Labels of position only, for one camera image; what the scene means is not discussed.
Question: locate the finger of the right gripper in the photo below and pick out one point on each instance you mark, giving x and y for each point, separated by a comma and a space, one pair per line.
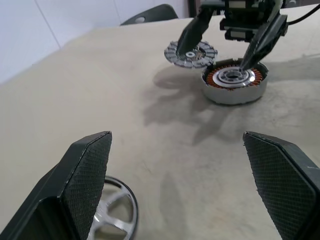
192, 35
267, 42

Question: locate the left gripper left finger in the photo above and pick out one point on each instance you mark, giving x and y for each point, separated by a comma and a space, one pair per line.
82, 175

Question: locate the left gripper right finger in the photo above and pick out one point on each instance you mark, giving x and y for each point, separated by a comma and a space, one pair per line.
282, 180

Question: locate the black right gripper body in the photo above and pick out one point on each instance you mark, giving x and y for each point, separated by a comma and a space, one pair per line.
240, 25

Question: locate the chrome spoked motor cover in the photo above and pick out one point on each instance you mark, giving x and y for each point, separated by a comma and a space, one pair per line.
117, 197

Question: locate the silver motor housing copper windings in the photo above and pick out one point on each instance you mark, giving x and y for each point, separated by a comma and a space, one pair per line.
232, 97

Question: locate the black folding chair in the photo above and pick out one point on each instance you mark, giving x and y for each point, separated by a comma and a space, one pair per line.
160, 13

